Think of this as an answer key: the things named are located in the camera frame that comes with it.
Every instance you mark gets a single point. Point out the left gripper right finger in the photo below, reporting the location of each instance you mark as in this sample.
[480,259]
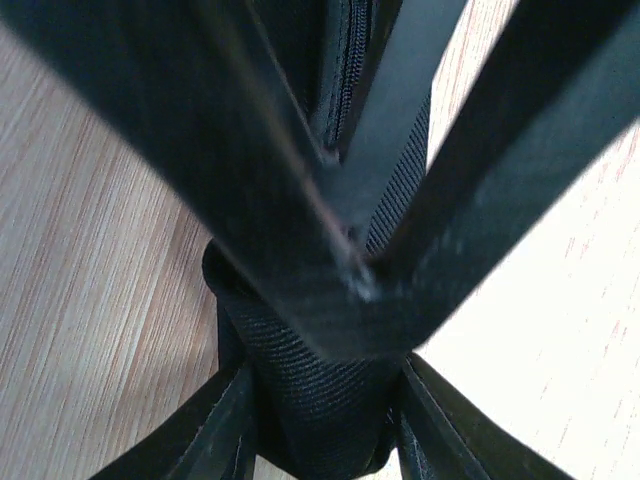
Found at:
[440,434]

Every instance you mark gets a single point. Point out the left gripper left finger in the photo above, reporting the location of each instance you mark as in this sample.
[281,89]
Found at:
[211,436]

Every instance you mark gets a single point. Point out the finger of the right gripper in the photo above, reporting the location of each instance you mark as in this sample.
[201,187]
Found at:
[561,82]
[194,87]

